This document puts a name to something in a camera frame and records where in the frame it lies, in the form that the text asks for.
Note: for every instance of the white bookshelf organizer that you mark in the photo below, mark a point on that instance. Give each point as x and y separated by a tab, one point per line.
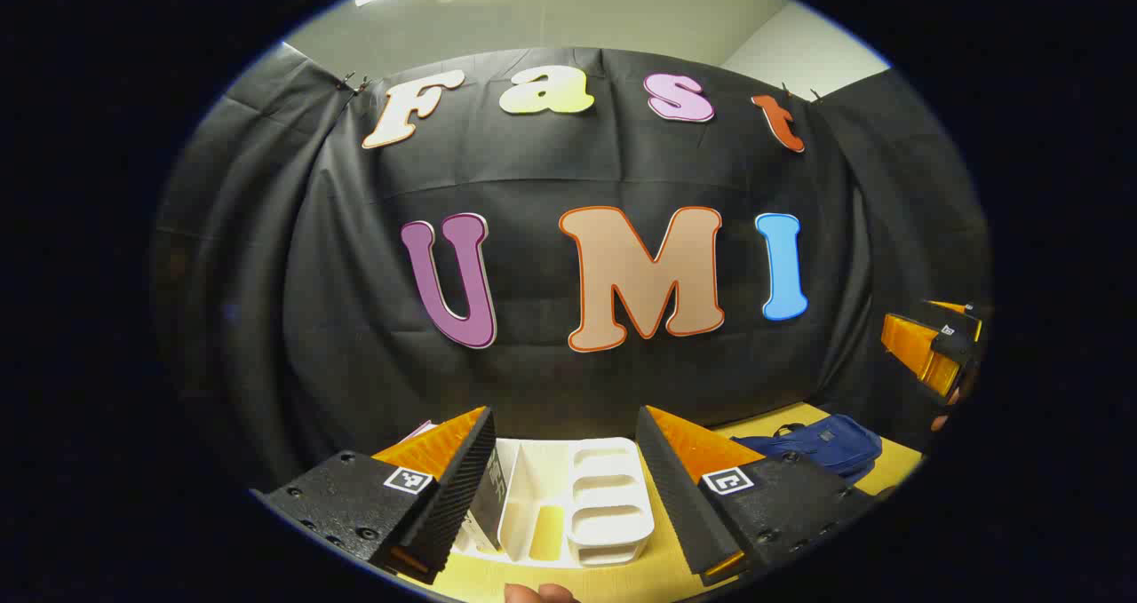
613	505

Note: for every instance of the black binder clip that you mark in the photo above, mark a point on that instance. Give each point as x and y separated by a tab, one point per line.
353	83
799	93

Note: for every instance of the black backdrop cloth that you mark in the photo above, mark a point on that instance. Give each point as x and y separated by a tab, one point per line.
551	177

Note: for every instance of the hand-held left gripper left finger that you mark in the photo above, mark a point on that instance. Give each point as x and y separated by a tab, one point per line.
453	496

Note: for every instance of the blue schoolbag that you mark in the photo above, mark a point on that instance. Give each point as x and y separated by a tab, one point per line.
826	443

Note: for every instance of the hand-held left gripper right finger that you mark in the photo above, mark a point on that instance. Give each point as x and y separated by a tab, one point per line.
675	496

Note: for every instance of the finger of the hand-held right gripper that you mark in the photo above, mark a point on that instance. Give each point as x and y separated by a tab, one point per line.
924	350

